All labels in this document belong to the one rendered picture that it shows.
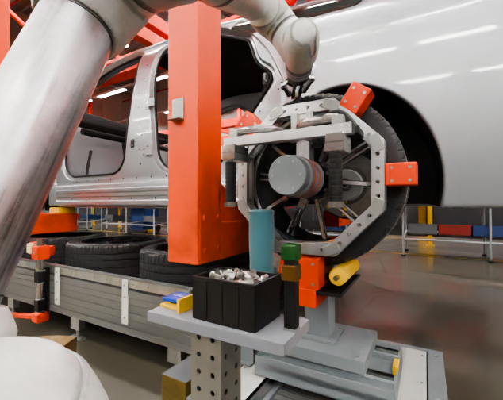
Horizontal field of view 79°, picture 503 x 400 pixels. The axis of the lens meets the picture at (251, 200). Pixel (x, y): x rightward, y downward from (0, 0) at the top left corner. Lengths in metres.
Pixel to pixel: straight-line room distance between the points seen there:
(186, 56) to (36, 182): 1.04
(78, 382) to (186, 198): 1.04
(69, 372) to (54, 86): 0.32
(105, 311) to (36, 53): 1.52
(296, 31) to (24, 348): 0.87
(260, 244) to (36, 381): 0.87
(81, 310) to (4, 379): 1.79
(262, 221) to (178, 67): 0.73
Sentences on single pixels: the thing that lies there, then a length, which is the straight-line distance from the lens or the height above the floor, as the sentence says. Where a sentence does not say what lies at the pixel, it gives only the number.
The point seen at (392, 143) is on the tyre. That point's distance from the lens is 1.14.
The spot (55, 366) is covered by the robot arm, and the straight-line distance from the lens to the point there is 0.24.
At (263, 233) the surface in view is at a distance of 1.04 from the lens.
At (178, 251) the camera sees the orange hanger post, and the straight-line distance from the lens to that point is 1.28.
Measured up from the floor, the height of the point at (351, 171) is 0.91.
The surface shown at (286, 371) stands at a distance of 1.31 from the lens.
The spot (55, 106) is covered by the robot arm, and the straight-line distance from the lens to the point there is 0.45.
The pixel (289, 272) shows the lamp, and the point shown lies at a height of 0.59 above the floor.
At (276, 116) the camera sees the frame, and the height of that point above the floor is 1.08.
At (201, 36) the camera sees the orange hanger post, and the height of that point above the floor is 1.43.
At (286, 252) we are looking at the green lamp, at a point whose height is 0.64.
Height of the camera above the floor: 0.76
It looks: 1 degrees up
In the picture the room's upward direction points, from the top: straight up
